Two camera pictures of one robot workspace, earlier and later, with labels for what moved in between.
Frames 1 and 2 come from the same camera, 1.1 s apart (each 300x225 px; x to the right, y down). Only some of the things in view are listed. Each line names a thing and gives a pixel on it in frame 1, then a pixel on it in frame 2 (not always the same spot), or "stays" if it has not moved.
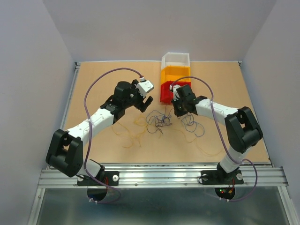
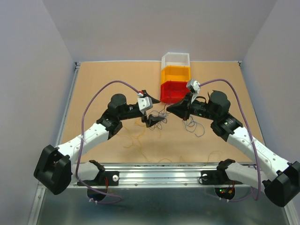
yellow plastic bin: x=175 y=72 stays
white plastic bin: x=175 y=59 stays
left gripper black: x=140 y=106 -> x=151 y=119
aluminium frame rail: x=170 y=175 stays
